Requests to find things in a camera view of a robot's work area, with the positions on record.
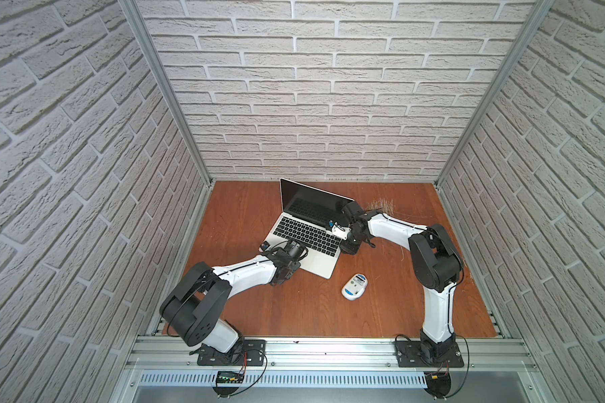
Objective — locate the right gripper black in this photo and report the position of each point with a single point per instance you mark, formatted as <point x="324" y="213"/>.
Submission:
<point x="350" y="237"/>

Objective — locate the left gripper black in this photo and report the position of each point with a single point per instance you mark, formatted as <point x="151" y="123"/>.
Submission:
<point x="286" y="269"/>

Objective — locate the white wireless mouse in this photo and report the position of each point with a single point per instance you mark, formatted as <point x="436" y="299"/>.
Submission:
<point x="355" y="287"/>

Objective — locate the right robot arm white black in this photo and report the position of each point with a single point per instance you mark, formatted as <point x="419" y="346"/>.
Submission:
<point x="436" y="265"/>

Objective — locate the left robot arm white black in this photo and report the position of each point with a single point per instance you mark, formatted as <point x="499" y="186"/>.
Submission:
<point x="194" y="307"/>

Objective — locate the silver open laptop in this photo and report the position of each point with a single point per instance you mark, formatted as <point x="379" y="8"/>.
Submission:
<point x="307" y="213"/>

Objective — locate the green circuit board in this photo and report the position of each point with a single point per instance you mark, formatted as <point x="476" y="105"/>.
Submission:
<point x="229" y="378"/>

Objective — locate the black round connector board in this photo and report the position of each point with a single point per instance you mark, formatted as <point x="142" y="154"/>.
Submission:
<point x="438" y="385"/>

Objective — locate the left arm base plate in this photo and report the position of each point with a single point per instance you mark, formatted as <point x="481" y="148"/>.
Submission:
<point x="247" y="352"/>

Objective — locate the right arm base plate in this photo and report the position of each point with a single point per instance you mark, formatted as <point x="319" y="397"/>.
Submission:
<point x="425" y="354"/>

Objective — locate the aluminium front rail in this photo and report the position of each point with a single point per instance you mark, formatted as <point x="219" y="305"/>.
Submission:
<point x="488" y="355"/>

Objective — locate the right aluminium corner post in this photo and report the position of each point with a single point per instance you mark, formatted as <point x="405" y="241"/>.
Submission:
<point x="526" y="34"/>

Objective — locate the aluminium corner post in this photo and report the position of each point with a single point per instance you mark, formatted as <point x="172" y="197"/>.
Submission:
<point x="148" y="49"/>
<point x="526" y="34"/>

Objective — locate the left aluminium corner post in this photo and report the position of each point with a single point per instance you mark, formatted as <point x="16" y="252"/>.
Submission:
<point x="148" y="49"/>

